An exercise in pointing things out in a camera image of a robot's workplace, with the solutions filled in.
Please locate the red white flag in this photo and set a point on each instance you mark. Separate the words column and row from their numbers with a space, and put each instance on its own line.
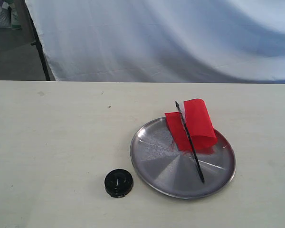
column 192, row 129

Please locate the round black flag base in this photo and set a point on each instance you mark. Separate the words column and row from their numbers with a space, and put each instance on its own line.
column 118, row 183

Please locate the round steel plate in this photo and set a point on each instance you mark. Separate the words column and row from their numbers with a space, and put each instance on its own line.
column 161, row 165

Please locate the white backdrop cloth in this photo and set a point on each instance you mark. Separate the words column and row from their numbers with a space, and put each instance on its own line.
column 216, row 41

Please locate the black backdrop stand pole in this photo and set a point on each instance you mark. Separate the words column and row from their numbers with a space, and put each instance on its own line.
column 39, row 47

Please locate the white sack in background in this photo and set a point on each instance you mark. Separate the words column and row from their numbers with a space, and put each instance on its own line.
column 8, row 15

